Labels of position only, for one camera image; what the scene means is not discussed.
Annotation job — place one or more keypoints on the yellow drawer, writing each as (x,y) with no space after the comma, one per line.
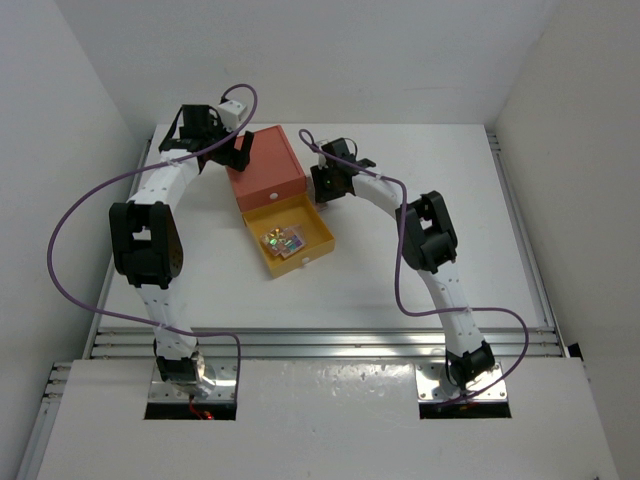
(296,213)

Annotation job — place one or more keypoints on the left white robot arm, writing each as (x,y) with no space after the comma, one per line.
(145,241)

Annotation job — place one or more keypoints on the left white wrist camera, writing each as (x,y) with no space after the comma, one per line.
(231,113)

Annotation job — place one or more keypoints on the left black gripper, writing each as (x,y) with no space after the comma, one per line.
(232,158)

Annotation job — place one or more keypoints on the small brown eyeshadow palette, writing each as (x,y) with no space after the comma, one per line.
(277,241)

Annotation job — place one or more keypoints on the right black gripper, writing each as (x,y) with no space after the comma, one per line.
(324,194)

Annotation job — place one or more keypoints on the pink clear palette behind box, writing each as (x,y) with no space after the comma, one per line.
(317,194)

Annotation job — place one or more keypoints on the beige glitter eyeshadow palette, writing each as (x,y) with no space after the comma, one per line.
(290,242)

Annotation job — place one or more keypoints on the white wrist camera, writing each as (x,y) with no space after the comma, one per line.
(321,161)
(231,113)

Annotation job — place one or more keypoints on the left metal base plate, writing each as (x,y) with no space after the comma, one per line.
(217,385)

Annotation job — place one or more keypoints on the aluminium frame rail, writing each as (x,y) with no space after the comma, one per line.
(326,360)

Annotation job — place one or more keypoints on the orange drawer organizer box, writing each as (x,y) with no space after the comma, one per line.
(273,173)

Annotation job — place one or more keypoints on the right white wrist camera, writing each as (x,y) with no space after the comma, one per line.
(321,161)

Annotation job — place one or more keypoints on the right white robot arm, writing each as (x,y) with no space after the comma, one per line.
(427,243)

